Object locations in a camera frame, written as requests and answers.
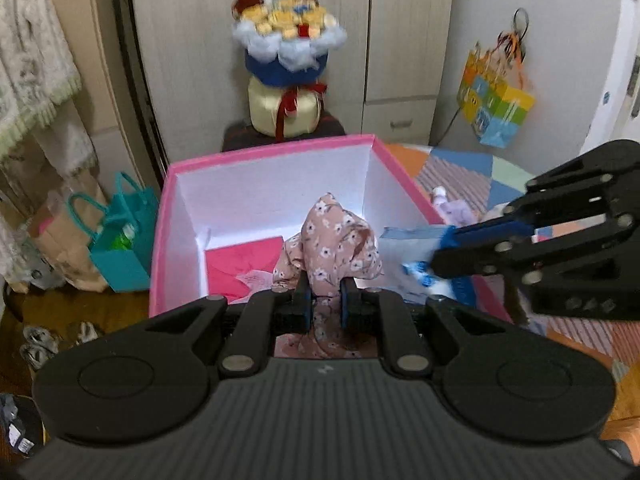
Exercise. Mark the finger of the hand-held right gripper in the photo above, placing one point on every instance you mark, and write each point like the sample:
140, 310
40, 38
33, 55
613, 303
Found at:
560, 195
475, 260

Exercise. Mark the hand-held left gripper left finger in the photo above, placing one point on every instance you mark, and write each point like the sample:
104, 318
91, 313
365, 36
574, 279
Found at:
304, 305

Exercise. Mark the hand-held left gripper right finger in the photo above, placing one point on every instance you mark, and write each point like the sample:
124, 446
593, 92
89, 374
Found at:
346, 305

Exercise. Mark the pink floral cloth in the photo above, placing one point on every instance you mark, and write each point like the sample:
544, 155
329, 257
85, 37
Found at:
325, 240

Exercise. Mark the light blue white cloth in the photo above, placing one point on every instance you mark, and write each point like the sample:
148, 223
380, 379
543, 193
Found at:
405, 245

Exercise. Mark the pink cardboard box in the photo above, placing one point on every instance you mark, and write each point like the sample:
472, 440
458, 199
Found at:
260, 195

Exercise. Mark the purple plush doll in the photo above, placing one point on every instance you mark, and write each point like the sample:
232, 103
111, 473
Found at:
460, 210

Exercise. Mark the patchwork blanket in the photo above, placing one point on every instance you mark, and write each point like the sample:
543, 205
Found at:
460, 165

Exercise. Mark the round teal sticker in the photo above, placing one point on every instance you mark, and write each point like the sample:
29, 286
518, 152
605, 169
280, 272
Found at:
605, 97

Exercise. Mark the colourful gift bag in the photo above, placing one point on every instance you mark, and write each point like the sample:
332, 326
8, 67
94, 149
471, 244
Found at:
495, 105

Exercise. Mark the dark stool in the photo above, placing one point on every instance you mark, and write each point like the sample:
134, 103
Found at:
240, 137

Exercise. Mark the teal paper bag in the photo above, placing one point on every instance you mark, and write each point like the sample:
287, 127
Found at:
127, 255

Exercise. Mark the white door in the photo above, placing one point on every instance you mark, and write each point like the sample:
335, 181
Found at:
625, 20

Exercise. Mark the grey wardrobe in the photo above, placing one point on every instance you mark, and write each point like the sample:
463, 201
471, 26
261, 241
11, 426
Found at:
400, 35

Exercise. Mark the brown paper bag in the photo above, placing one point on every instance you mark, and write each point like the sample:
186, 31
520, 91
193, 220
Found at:
60, 240

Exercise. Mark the flower bouquet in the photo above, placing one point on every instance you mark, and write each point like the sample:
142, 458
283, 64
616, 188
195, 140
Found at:
287, 35

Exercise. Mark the black clothes rack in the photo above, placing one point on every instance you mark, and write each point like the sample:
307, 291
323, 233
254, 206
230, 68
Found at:
135, 85

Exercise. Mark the white fleece pyjama pants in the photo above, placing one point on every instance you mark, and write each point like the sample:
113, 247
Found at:
70, 140

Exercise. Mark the cardboard sheet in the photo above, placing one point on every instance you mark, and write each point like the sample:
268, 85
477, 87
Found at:
95, 60

